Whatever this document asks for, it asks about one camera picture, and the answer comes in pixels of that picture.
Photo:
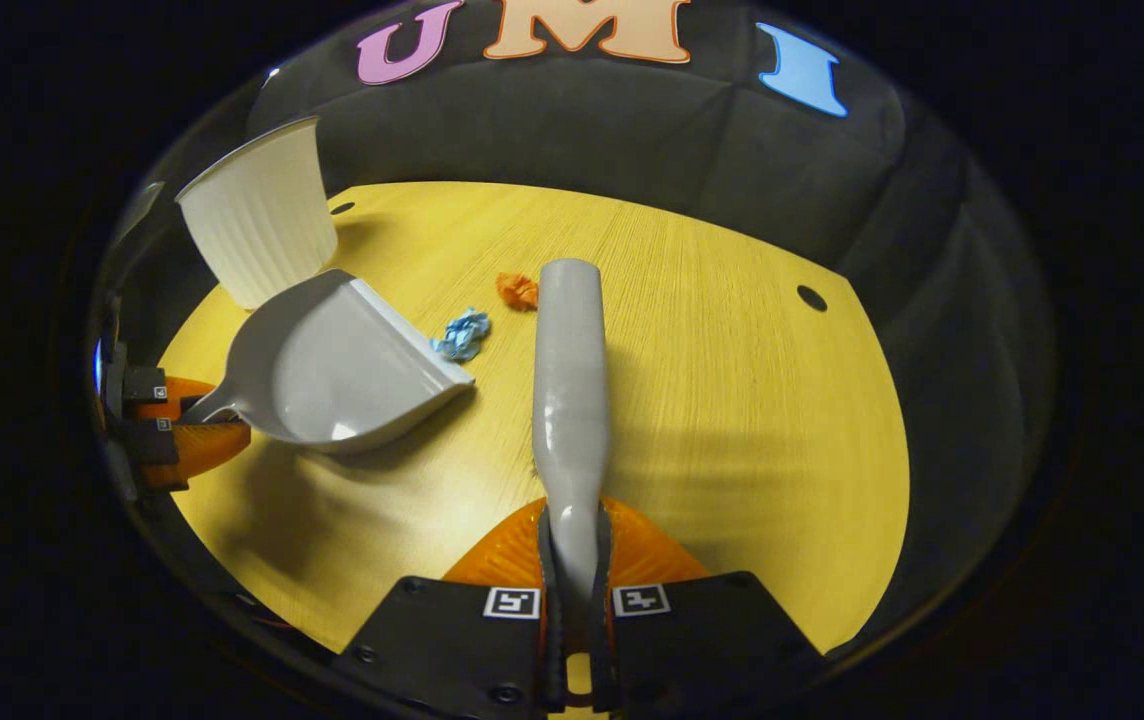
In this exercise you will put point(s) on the orange paper trash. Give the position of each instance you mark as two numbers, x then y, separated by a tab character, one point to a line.
518	291

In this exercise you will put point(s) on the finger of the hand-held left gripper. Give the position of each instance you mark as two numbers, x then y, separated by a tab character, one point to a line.
157	445
147	385

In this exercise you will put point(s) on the blue paper trash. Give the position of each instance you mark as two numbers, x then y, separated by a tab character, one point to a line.
462	335

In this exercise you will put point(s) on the white garbage bin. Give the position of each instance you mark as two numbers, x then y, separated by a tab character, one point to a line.
262	220

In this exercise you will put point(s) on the yellow wooden desktop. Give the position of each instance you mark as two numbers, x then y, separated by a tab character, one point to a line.
732	400

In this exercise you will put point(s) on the small grey broom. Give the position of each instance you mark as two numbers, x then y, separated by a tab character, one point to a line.
572	380

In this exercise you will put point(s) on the grey dustpan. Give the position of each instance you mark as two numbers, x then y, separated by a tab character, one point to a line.
332	370

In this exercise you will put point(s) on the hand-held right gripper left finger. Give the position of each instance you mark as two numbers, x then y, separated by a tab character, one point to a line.
550	620

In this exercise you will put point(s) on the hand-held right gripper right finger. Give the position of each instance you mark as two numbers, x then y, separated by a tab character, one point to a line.
604	620

